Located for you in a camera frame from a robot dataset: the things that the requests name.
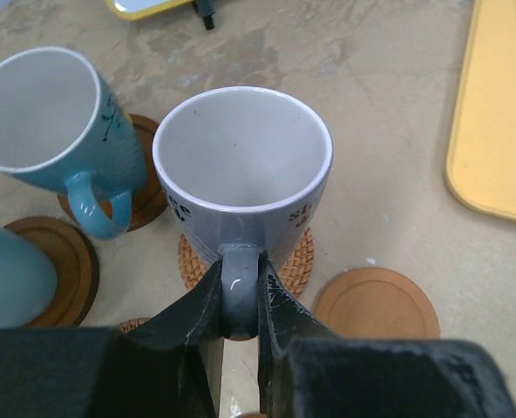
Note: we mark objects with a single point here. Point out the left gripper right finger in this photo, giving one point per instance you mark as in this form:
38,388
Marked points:
306,370

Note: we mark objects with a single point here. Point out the yellow tray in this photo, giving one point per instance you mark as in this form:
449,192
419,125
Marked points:
480,166

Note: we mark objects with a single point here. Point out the large teal mug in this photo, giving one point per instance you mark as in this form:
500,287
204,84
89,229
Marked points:
28,280

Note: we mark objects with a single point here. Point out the small whiteboard with wooden frame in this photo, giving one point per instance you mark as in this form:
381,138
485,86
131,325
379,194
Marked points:
137,9

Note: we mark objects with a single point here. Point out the plain orange front coaster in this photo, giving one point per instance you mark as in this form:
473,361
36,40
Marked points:
376,303

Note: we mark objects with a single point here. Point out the light woven front coaster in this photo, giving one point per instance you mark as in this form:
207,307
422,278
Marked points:
294,274

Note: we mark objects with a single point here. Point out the blue patterned mug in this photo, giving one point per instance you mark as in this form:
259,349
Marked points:
62,129

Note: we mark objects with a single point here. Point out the grey handled mug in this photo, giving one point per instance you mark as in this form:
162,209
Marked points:
244,169

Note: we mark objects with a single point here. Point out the dark brown ringed coaster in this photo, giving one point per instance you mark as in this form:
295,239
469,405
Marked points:
147,183

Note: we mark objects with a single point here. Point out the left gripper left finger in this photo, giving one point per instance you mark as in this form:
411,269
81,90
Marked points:
170,366

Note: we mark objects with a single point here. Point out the plain orange coaster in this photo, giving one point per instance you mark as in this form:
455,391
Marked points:
252,415
376,303

